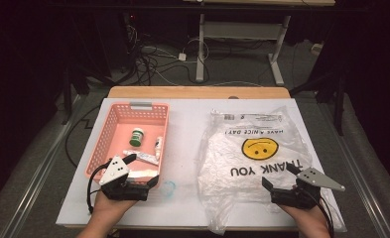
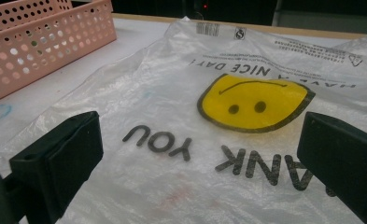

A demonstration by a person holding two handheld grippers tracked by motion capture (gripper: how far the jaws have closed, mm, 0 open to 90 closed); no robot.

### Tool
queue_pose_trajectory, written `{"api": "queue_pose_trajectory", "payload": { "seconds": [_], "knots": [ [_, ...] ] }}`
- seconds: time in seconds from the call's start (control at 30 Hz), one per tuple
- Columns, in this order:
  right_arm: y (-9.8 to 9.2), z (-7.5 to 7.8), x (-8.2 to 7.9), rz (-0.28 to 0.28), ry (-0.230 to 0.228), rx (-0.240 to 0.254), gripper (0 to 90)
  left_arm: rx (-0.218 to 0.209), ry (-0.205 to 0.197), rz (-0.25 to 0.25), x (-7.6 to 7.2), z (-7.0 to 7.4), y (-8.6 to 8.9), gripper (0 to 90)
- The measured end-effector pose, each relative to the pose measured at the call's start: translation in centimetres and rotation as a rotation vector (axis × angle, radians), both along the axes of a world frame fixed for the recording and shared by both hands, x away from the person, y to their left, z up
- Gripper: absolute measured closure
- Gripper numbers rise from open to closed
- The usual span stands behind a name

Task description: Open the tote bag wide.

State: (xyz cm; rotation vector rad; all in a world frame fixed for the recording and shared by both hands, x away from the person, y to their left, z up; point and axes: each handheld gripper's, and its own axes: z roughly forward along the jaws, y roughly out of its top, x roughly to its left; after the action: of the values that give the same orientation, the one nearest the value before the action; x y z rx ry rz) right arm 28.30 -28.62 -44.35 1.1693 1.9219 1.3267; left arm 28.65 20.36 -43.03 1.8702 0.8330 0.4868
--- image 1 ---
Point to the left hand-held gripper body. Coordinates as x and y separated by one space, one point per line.
114 172

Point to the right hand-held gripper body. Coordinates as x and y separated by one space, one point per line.
301 196

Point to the white bottle with green cap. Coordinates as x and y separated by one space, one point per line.
137 137

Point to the pink plastic basket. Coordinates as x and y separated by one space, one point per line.
119 130

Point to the white dropper bottle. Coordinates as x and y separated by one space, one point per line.
158 145

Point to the clear plastic bag smiley print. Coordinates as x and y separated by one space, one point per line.
235 178

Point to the person's right hand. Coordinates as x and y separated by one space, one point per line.
310 218

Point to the person's left hand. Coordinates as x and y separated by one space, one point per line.
109 211

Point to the white board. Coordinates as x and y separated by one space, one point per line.
182 139

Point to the black stand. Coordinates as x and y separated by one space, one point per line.
339 105
66 95

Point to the white power adapter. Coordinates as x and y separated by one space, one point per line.
182 57

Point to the small beige box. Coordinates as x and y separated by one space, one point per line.
317 49

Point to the metal floor rail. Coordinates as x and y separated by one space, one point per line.
37 185
358 172

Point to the white metal desk frame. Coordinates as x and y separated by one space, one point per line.
200 49

